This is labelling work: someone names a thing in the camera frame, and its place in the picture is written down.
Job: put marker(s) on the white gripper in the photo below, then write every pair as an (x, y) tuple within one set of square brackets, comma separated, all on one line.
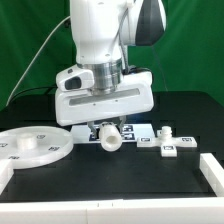
[(133, 95)]

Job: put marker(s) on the white round table top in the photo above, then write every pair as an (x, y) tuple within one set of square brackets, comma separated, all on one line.
[(35, 146)]

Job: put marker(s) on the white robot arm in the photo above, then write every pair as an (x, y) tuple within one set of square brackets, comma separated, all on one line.
[(100, 85)]

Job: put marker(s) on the white marker sheet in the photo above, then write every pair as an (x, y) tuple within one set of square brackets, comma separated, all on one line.
[(131, 132)]

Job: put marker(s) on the white cross-shaped table base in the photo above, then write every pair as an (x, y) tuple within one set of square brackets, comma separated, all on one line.
[(166, 142)]

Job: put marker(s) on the white U-shaped obstacle fence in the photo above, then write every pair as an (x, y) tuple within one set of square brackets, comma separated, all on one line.
[(203, 210)]

